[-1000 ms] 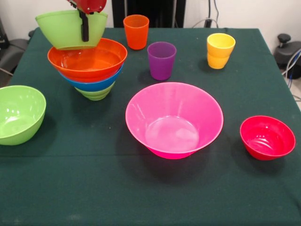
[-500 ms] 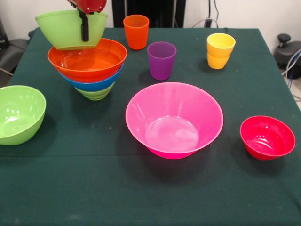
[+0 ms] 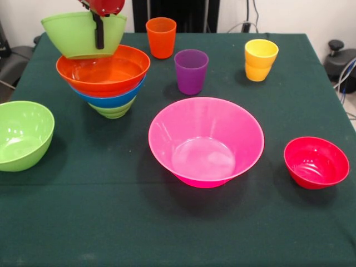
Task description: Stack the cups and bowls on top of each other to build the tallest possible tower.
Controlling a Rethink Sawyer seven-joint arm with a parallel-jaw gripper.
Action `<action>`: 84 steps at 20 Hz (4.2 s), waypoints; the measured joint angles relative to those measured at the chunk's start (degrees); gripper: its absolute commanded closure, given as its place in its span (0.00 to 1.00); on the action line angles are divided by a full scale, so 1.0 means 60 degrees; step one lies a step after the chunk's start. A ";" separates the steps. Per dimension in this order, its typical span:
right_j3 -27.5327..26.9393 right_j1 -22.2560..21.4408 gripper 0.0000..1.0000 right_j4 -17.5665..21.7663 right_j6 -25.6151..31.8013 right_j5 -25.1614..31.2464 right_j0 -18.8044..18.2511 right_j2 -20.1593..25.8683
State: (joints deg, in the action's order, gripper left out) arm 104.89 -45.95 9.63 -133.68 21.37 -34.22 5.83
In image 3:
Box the dark green tablecloth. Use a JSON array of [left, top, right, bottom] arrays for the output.
[[0, 32, 356, 267]]

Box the black office chair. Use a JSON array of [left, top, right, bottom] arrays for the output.
[[0, 21, 42, 90]]

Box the large green plastic bowl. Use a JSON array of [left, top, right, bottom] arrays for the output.
[[41, 11, 128, 60], [0, 100, 56, 172]]

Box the small green plastic bowl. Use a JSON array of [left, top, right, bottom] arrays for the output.
[[88, 97, 136, 120]]

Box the yellow plastic cup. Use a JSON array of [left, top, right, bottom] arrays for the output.
[[244, 38, 279, 69], [245, 62, 272, 82]]

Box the blue plastic bowl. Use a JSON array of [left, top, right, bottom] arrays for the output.
[[69, 76, 147, 109]]

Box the orange plastic cup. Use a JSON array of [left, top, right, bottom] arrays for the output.
[[145, 17, 177, 60]]

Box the pink plastic bowl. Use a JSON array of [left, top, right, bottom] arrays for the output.
[[147, 97, 265, 189]]

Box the purple plastic cup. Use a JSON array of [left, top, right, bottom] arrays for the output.
[[174, 49, 210, 96]]

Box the small red plastic bowl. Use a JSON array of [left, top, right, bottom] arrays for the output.
[[283, 136, 350, 190]]

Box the black equipment base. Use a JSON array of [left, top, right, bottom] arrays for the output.
[[324, 39, 356, 82]]

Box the bundle of grey cables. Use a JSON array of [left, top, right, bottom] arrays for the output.
[[333, 57, 356, 97]]

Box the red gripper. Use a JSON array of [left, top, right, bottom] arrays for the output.
[[76, 0, 126, 50]]

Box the orange plastic bowl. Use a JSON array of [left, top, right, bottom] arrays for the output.
[[56, 44, 151, 98]]

